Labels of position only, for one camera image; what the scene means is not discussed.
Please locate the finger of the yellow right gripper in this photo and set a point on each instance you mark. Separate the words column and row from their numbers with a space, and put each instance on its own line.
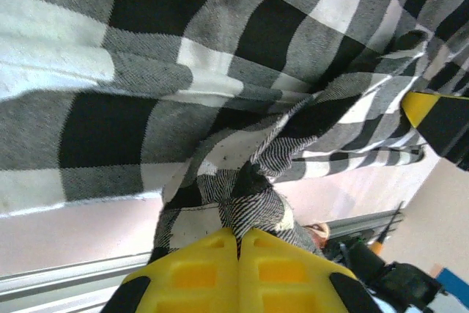
column 443, row 126

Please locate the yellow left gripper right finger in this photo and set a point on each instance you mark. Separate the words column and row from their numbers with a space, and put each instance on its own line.
column 289, row 280

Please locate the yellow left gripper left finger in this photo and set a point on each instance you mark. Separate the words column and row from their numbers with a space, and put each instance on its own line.
column 190, row 280

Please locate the black white checked shirt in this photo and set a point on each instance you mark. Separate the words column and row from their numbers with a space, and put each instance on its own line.
column 183, row 71

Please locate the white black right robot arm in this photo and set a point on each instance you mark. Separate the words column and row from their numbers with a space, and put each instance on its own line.
column 403, row 283

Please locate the aluminium rail frame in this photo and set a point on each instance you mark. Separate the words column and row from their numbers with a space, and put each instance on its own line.
column 55, row 280

